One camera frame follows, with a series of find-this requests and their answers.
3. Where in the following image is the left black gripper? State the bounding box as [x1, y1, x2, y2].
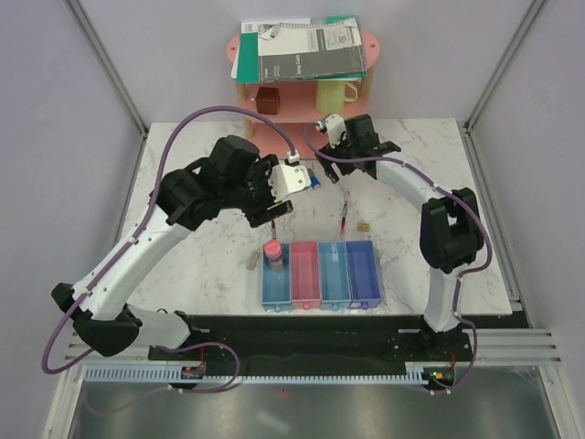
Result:
[222, 155, 294, 228]

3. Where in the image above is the blue glue stick grey cap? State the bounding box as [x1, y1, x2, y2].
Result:
[308, 169, 321, 189]

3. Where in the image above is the pink cap glue stick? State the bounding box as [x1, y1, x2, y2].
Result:
[263, 239, 284, 271]

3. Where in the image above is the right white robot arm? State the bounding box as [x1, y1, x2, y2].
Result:
[314, 114, 492, 360]

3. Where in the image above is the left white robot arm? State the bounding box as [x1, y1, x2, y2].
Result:
[51, 135, 310, 359]

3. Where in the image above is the yellow mug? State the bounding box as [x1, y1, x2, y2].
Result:
[315, 80, 358, 114]

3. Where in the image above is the right red pen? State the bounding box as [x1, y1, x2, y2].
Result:
[339, 194, 349, 241]

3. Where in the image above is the beige eraser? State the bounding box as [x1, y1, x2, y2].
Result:
[246, 251, 260, 271]

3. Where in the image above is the pink wooden shelf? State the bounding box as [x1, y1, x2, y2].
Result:
[243, 30, 380, 159]

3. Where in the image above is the brown cube box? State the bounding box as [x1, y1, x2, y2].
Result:
[254, 87, 281, 115]

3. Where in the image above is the stack of manuals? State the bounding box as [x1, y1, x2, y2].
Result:
[231, 16, 367, 84]

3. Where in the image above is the pink bin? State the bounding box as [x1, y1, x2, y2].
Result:
[290, 241, 322, 311]

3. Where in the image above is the light blue bin left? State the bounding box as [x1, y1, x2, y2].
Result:
[261, 243, 292, 313]

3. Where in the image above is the light blue bin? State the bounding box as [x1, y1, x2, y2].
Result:
[318, 241, 351, 311]
[261, 243, 292, 313]

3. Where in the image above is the light blue bin middle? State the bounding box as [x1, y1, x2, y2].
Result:
[318, 241, 351, 311]

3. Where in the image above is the purple blue bin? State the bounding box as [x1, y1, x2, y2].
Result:
[346, 241, 382, 310]

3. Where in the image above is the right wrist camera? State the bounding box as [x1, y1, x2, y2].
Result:
[316, 113, 346, 142]

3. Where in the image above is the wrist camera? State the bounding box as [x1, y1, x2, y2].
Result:
[268, 164, 312, 201]
[316, 113, 346, 142]

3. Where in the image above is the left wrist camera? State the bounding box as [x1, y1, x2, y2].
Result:
[268, 164, 312, 201]

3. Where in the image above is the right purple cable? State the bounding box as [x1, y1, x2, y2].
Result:
[303, 121, 494, 316]

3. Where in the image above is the purple cable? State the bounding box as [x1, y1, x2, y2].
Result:
[41, 105, 299, 375]
[303, 121, 494, 316]

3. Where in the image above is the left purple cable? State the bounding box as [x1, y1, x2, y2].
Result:
[41, 105, 299, 375]

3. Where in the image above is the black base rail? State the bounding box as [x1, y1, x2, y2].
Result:
[136, 316, 474, 393]

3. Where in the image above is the light blue cable duct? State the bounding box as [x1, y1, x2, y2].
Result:
[83, 363, 434, 385]

